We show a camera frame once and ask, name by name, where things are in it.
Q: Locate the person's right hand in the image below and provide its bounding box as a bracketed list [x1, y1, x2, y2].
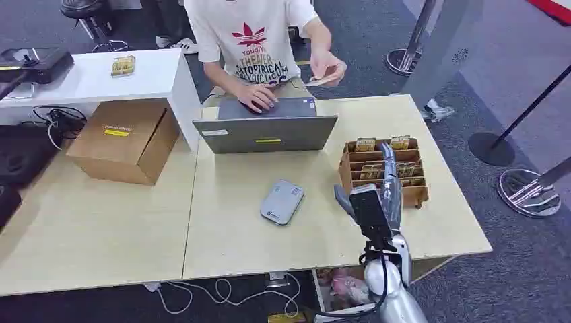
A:
[236, 83, 279, 114]

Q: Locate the person's left hand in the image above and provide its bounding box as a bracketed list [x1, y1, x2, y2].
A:
[308, 50, 348, 87]

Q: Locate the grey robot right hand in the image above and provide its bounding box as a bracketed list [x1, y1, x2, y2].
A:
[333, 141, 405, 235]

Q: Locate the wooden card box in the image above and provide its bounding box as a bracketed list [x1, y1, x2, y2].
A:
[338, 135, 430, 209]

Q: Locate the grey card reader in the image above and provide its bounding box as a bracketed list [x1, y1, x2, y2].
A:
[260, 179, 306, 227]

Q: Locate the grey laptop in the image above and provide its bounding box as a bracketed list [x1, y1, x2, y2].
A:
[193, 97, 339, 155]

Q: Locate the person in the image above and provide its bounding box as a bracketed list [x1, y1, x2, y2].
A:
[183, 0, 349, 114]

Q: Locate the chrome stanchion with ringed base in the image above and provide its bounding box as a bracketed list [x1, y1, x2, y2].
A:
[385, 0, 438, 77]

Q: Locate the pink plastic bag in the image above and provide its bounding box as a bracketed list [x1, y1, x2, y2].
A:
[330, 269, 371, 308]

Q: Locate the white panel foot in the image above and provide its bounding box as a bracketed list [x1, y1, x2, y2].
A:
[419, 98, 456, 123]

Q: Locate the black stanchion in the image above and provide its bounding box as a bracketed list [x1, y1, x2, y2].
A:
[468, 63, 571, 167]

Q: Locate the white side table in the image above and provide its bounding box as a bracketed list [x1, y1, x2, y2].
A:
[0, 48, 203, 153]

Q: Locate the white open drawer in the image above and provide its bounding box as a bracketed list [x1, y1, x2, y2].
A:
[312, 266, 380, 323]

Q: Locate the grey standing panel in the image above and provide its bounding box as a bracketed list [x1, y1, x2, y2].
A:
[400, 0, 485, 110]

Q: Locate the chrome stanchion with striped base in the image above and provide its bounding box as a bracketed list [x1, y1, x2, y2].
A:
[496, 155, 571, 219]

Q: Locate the yellow card pack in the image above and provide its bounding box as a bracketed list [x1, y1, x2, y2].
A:
[110, 55, 137, 78]

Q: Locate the grey power adapter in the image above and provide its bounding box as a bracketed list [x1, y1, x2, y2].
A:
[266, 271, 290, 289]

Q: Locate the brown cardboard box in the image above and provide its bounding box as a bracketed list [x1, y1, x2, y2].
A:
[65, 98, 182, 186]

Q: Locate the yellow floor tape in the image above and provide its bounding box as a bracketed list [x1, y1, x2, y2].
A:
[267, 312, 308, 323]

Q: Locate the black stool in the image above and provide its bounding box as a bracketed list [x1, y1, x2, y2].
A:
[60, 0, 130, 53]

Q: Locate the black desktop device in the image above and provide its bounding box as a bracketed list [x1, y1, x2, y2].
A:
[0, 47, 75, 85]

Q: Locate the red carpet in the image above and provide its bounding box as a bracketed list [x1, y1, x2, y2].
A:
[528, 0, 571, 26]

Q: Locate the large black case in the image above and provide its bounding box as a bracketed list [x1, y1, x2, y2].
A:
[0, 122, 63, 188]

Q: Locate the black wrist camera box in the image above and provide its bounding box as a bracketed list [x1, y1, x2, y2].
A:
[349, 184, 395, 253]

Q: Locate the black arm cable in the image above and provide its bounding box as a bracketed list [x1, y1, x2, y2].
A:
[314, 249, 390, 320]

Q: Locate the white power cable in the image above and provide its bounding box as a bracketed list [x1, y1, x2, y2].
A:
[142, 273, 302, 318]

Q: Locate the black cable bundle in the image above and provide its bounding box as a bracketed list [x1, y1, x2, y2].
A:
[32, 105, 88, 151]

